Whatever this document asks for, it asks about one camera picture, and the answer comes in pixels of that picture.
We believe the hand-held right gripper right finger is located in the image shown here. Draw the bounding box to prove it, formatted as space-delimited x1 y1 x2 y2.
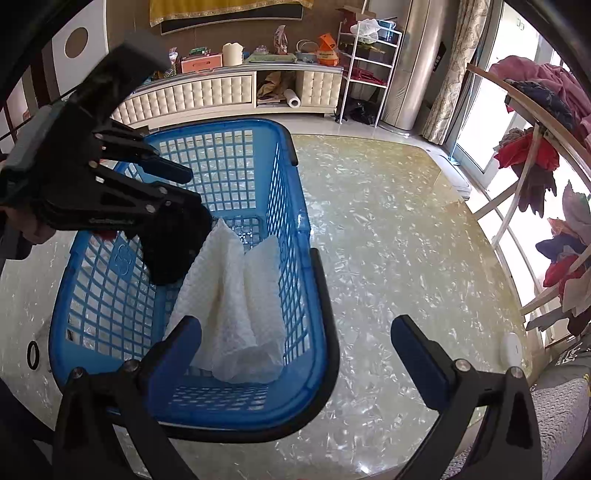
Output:
390 315 543 480

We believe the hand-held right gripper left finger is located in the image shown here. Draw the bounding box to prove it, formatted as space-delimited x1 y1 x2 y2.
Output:
53 315 204 480

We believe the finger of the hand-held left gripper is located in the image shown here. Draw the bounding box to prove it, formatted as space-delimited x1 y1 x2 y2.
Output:
39 162 214 237
93 119 195 184

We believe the black garment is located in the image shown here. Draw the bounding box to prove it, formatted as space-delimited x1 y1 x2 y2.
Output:
137 205 214 286

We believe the white waffle towel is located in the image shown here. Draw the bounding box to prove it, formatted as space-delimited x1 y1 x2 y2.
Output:
164 218 286 384

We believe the blue plastic laundry basket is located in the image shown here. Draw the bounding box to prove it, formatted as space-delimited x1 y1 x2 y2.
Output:
48 119 341 439

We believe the person's left hand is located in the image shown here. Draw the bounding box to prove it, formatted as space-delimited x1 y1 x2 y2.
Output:
0 205 58 246

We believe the white tufted cabinet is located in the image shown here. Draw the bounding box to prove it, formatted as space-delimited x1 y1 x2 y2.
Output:
111 62 345 132

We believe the white round device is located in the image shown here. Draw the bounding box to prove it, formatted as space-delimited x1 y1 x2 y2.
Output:
500 333 525 367

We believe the pink box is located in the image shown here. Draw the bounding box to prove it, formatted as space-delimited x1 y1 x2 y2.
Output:
181 54 223 75

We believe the beige cloth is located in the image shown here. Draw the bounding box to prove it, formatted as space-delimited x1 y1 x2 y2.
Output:
257 74 294 104

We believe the grey patterned sofa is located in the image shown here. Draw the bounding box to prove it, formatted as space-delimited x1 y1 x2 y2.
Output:
452 337 591 480

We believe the green flat box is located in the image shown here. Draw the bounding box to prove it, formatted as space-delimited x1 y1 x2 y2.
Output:
245 53 298 64

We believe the orange bag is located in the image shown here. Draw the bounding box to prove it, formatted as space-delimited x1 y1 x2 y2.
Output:
316 33 341 65

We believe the black bag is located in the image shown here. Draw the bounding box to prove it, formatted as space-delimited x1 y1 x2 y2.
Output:
339 98 382 126

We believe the white metal shelf rack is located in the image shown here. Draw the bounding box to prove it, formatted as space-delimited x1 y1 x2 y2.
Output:
336 18 403 125

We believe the pile of hanging clothes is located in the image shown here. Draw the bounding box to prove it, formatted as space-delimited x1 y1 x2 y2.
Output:
489 54 591 337

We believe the white plastic bag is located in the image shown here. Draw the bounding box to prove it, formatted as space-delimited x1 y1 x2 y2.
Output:
350 18 397 43

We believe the silver standing air conditioner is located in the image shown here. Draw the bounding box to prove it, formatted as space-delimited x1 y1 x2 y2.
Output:
379 0 451 132

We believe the wooden clothes drying rack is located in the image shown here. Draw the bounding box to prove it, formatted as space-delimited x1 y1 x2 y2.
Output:
466 62 591 333

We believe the patterned beige curtain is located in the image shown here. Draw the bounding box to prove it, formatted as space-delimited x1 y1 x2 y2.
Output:
422 0 492 145

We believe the yellow wall cloth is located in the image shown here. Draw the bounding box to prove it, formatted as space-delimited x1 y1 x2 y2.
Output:
148 0 315 27

